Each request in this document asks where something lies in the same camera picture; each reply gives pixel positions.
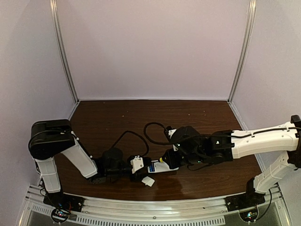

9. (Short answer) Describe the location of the left aluminium corner post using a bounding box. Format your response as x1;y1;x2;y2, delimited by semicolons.
49;0;79;104

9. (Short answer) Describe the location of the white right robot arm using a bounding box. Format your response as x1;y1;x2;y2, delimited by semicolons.
159;115;301;194

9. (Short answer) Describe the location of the aluminium corner post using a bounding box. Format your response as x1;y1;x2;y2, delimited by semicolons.
228;0;257;104
49;0;79;104

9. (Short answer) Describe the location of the aluminium front rail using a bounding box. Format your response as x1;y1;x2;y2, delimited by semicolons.
17;186;292;226

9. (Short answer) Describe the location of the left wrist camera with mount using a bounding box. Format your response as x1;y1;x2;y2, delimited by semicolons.
129;155;151;174

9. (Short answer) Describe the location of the right aluminium corner post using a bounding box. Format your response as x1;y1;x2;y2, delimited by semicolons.
228;0;257;104

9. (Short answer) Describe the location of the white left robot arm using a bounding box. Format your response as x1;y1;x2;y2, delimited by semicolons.
28;119;151;194

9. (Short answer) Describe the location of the white battery cover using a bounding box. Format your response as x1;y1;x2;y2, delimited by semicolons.
142;176;155;187

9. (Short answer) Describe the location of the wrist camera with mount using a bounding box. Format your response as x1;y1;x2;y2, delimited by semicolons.
129;155;151;174
164;126;177;141

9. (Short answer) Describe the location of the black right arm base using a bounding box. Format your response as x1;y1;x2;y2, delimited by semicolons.
224;178;265;223

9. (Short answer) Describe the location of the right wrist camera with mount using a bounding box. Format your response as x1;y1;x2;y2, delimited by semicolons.
164;126;177;141

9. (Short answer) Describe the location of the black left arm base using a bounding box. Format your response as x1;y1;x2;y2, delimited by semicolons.
40;188;84;225

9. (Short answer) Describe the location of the blue battery in remote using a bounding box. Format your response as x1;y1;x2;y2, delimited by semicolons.
148;165;156;173

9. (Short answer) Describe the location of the black left camera cable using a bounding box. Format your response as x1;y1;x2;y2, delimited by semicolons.
112;130;150;161

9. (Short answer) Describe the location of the white remote control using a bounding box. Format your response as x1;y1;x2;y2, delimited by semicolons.
147;160;179;173

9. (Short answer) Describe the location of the black camera cable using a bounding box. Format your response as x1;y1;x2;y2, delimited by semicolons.
143;121;212;146
112;130;150;161

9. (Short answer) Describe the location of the black right camera cable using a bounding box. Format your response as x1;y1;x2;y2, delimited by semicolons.
143;121;212;146

